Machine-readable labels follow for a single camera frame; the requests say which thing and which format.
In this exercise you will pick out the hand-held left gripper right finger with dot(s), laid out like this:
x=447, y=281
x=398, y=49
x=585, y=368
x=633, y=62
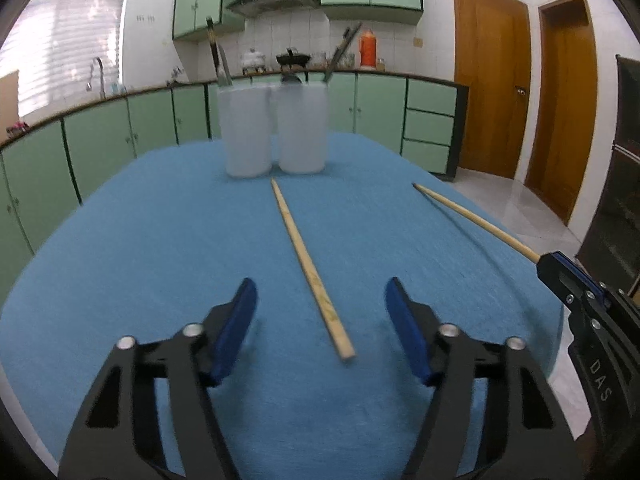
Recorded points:
x=407, y=330

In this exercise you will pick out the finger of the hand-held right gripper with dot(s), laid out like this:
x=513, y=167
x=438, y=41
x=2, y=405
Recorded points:
x=562, y=277

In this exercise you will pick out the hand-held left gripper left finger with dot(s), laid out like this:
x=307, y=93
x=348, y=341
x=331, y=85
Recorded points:
x=237, y=325

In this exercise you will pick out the wooden chopstick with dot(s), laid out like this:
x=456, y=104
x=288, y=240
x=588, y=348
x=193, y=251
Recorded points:
x=310, y=270
x=475, y=222

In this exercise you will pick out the white plastic cup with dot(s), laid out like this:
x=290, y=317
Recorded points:
x=301, y=130
x=245, y=132

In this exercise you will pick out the black chopstick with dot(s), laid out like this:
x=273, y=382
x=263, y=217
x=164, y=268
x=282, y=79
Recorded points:
x=350, y=40
x=340, y=50
x=212, y=45

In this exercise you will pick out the blue tablecloth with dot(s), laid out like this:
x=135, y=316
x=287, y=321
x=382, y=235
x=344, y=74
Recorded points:
x=150, y=240

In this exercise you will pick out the wooden door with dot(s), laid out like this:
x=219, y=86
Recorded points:
x=565, y=110
x=492, y=80

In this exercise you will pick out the green lower kitchen cabinets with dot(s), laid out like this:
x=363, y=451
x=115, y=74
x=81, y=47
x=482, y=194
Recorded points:
x=150, y=120

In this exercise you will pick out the silver metal spoon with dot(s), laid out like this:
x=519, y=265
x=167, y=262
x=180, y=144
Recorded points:
x=227, y=72

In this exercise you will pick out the small kettle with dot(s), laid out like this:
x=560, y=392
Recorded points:
x=176, y=75

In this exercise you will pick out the white cooking pot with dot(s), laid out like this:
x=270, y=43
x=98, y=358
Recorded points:
x=252, y=62

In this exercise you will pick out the black wok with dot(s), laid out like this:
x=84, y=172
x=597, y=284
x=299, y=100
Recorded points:
x=292, y=59

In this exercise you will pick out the orange thermos flask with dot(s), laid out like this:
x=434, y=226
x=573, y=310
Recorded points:
x=367, y=50

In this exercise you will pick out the chrome kitchen faucet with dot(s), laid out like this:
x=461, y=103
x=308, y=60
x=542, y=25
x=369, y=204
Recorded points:
x=97, y=70

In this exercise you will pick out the small red object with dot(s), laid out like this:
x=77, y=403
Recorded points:
x=16, y=128

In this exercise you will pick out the cardboard box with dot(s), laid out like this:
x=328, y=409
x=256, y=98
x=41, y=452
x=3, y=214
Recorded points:
x=9, y=100

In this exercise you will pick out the steel range hood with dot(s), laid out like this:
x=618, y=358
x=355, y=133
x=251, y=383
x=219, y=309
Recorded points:
x=272, y=2

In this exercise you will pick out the white window blinds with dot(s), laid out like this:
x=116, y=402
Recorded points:
x=65, y=45

